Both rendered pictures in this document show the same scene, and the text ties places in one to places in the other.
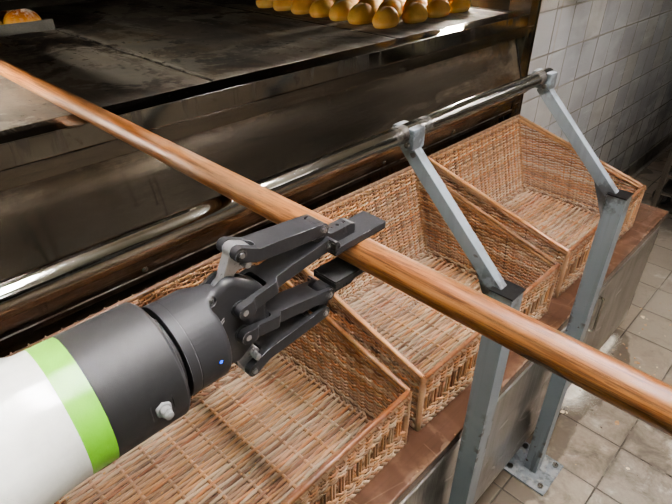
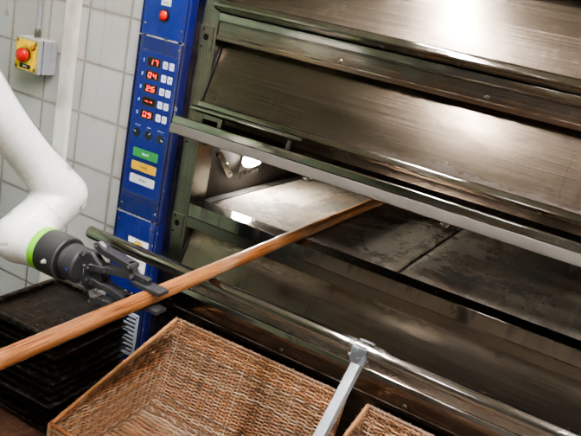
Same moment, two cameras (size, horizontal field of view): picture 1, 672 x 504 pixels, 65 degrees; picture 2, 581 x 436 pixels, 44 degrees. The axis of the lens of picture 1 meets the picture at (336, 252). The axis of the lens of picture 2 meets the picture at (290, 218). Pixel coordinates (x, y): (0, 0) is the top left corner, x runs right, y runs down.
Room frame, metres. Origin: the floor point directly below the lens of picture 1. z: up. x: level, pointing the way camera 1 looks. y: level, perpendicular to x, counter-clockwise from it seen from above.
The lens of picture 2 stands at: (0.26, -1.25, 1.78)
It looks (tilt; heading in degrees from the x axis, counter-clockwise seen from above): 17 degrees down; 71
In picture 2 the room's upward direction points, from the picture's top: 12 degrees clockwise
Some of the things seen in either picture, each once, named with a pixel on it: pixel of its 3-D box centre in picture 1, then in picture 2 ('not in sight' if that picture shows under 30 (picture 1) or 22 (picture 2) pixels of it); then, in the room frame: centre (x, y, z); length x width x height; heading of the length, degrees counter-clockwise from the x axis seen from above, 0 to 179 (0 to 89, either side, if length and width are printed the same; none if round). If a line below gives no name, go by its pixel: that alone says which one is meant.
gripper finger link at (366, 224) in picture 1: (350, 232); (150, 286); (0.43, -0.01, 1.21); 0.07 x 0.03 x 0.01; 136
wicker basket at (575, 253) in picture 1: (534, 193); not in sight; (1.50, -0.62, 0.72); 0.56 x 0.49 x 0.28; 135
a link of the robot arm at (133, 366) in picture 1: (123, 371); (62, 255); (0.27, 0.15, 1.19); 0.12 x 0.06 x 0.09; 46
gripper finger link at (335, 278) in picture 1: (349, 264); (147, 304); (0.43, -0.01, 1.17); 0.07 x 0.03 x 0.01; 136
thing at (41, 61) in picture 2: not in sight; (35, 54); (0.14, 1.02, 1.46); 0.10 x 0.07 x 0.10; 136
